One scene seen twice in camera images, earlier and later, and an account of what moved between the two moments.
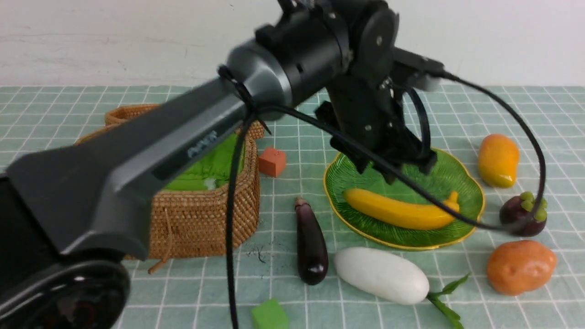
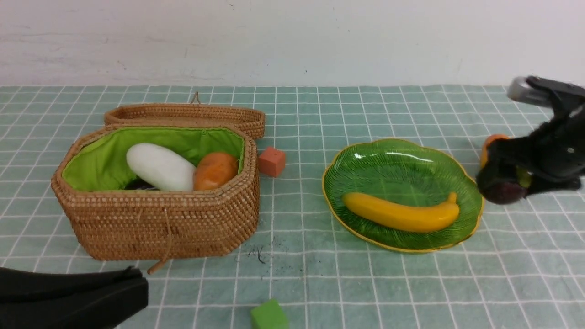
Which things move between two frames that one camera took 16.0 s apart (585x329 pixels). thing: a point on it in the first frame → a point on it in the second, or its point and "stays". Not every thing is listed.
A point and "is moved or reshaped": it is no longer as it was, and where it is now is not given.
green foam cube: [270, 315] stays
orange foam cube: [272, 161] stays
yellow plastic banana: [388, 212] stays
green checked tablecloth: [521, 265] stays
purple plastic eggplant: [312, 253] is moved or reshaped
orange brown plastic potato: [515, 267] → [213, 170]
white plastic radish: [393, 278] is moved or reshaped
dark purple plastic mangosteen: [516, 216] → [502, 192]
